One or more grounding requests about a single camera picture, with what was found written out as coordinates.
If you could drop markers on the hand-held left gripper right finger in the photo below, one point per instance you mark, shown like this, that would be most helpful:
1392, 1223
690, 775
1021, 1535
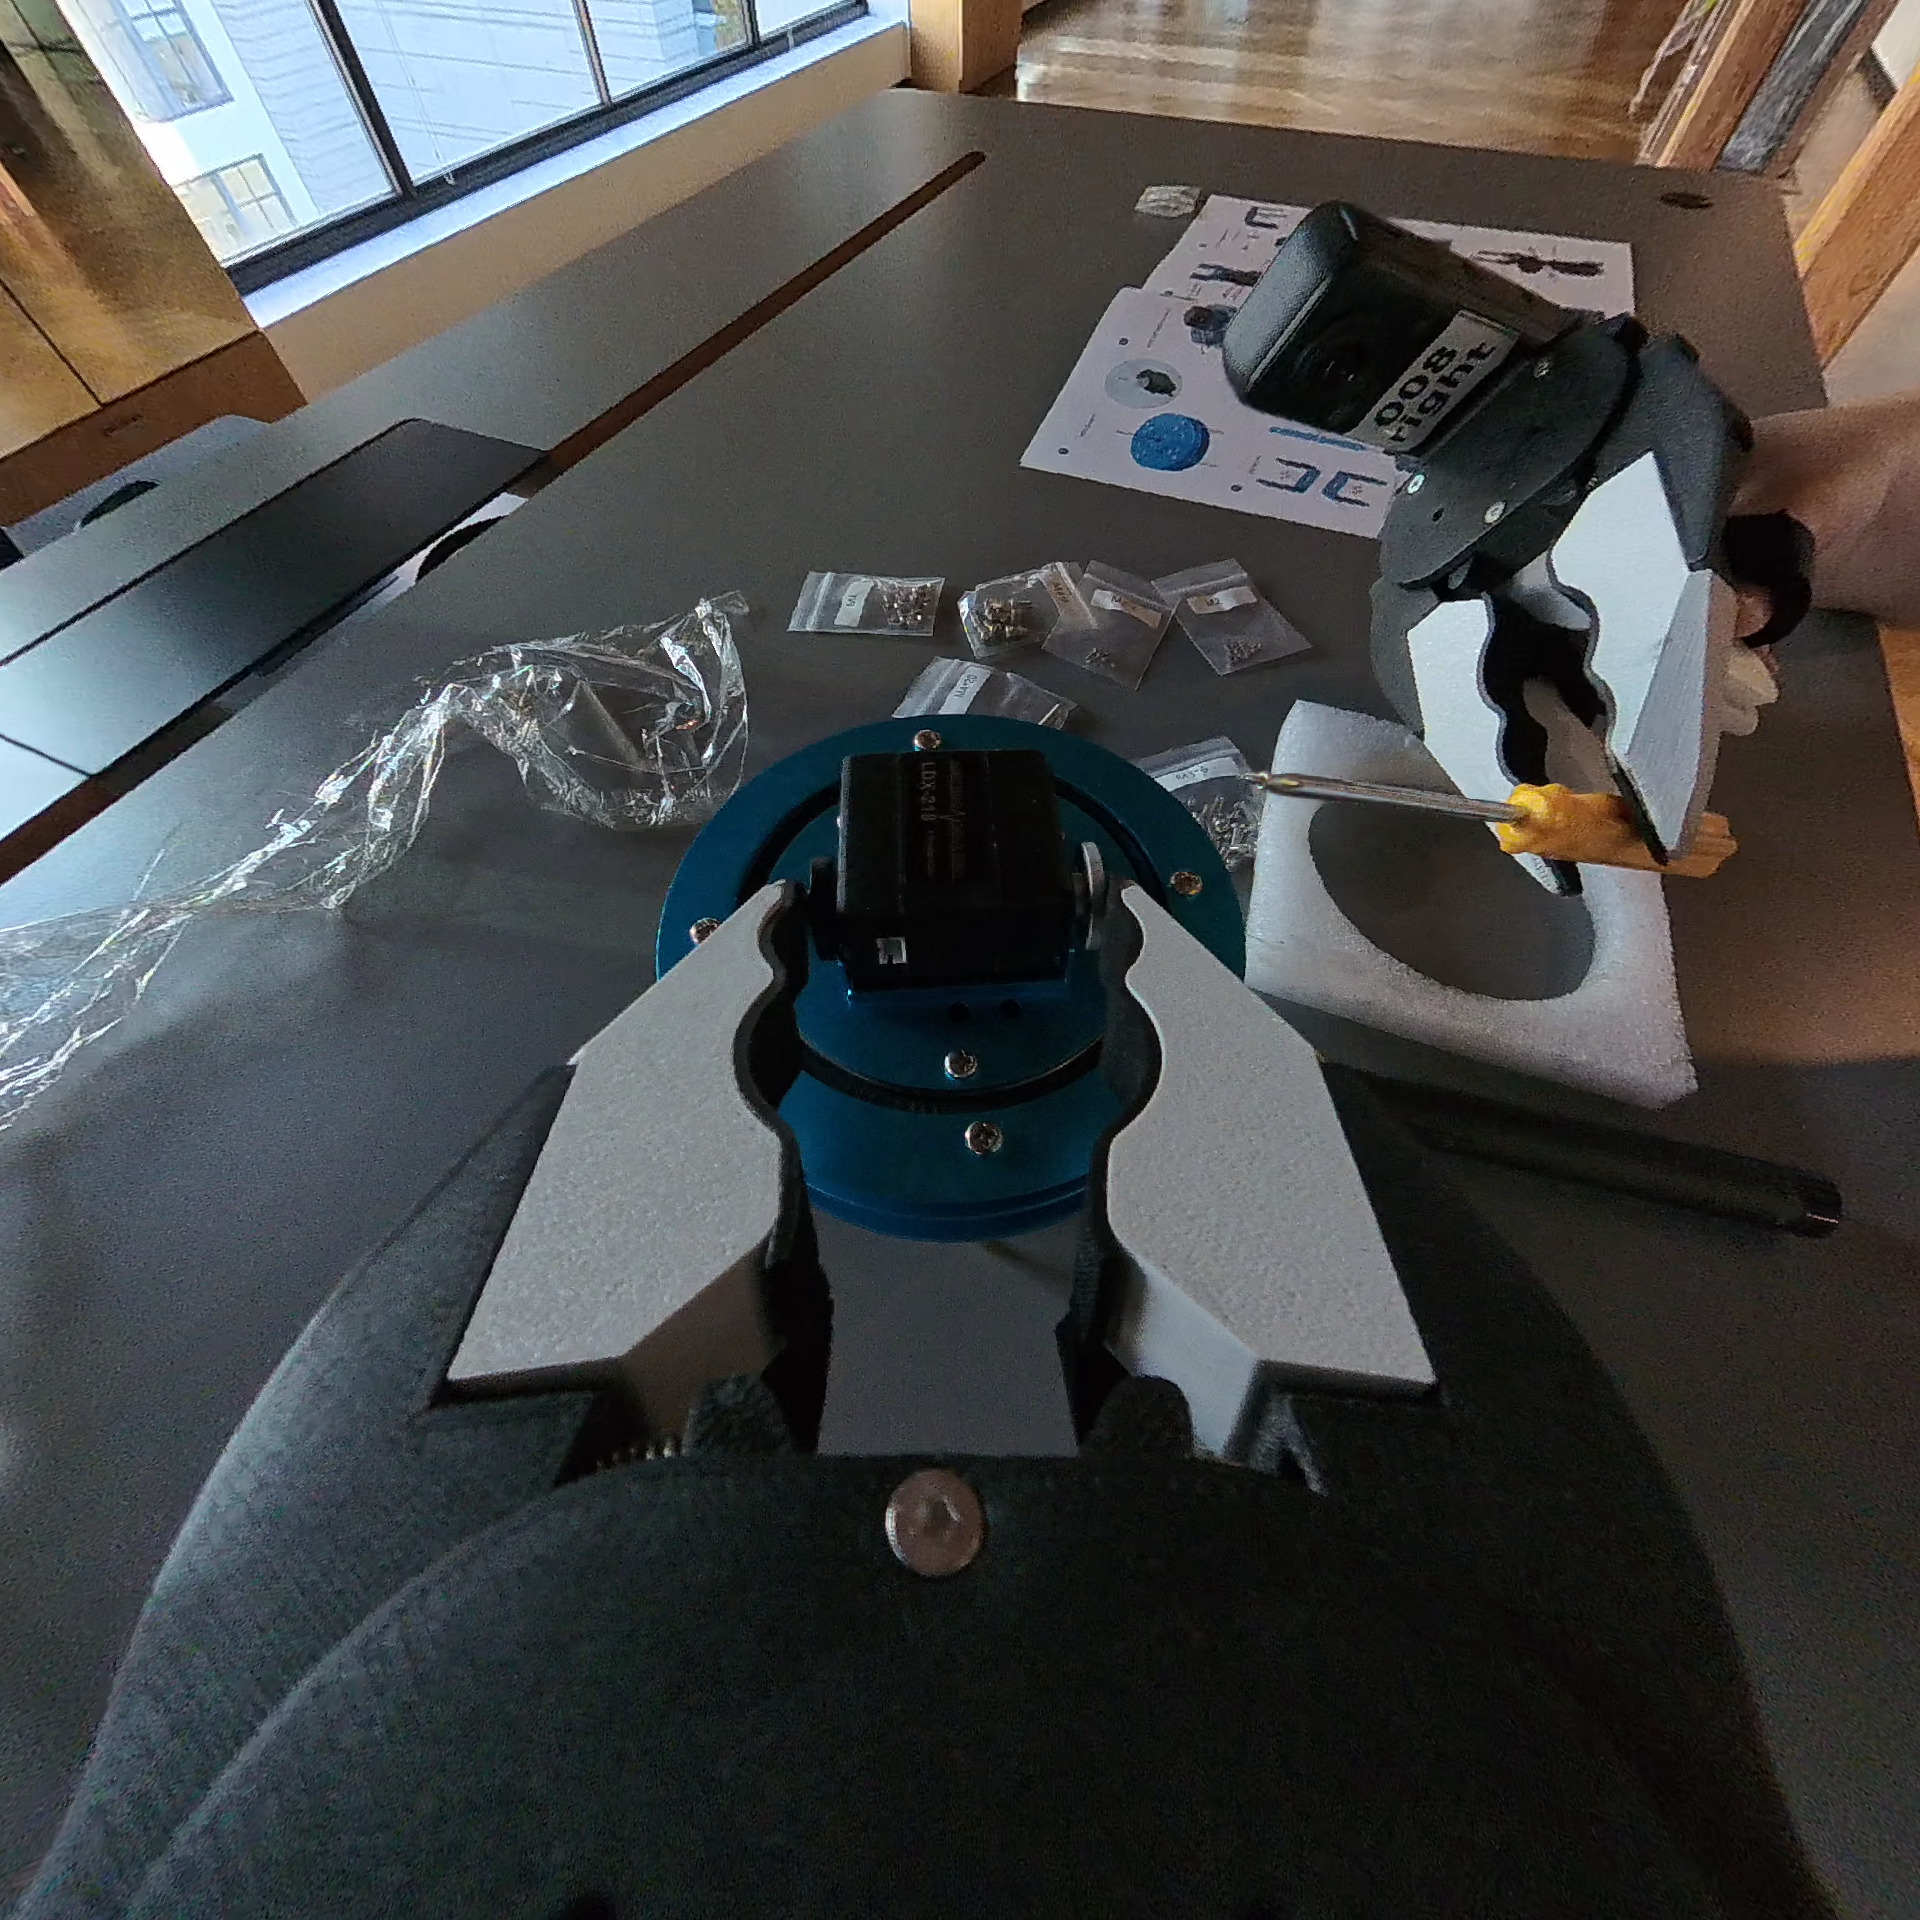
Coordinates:
1275, 1200

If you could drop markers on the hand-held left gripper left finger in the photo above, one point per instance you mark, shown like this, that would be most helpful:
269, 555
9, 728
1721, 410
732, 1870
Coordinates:
631, 1200

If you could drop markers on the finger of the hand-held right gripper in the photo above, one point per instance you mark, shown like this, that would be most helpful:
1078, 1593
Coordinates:
1455, 690
1651, 644

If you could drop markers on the blue round robot arm base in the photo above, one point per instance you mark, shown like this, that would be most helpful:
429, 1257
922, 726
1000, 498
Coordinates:
901, 1155

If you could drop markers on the black servo motor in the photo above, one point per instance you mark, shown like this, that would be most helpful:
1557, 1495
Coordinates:
960, 871

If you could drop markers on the grey desk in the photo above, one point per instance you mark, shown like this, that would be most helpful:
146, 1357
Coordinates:
301, 1050

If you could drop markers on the person's right hand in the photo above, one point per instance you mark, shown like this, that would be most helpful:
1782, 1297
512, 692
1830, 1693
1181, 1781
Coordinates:
1861, 510

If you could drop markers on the white foam block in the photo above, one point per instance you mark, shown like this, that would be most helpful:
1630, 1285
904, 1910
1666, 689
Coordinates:
1351, 1020

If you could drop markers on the cluster of screw bags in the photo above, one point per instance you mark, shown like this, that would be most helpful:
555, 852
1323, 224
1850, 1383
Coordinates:
1110, 615

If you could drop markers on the black rod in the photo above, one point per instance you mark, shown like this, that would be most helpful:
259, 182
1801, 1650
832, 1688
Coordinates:
1651, 1162

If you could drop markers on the printed instruction sheets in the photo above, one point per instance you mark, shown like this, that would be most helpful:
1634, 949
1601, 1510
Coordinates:
1081, 404

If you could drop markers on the small clear plastic bag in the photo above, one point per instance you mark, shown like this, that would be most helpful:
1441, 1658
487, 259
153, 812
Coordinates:
1167, 200

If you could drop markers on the crumpled clear plastic wrap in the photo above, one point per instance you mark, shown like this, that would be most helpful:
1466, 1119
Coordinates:
601, 704

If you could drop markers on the black flat panel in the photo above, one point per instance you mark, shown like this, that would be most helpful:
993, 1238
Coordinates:
225, 570

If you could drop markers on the wooden cabinet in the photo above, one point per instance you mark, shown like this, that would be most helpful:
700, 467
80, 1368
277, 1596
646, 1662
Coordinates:
91, 301

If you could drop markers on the large window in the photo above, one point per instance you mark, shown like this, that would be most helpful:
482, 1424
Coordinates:
495, 74

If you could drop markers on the wooden shelf frame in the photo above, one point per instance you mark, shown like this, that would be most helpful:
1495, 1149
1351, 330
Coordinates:
1724, 74

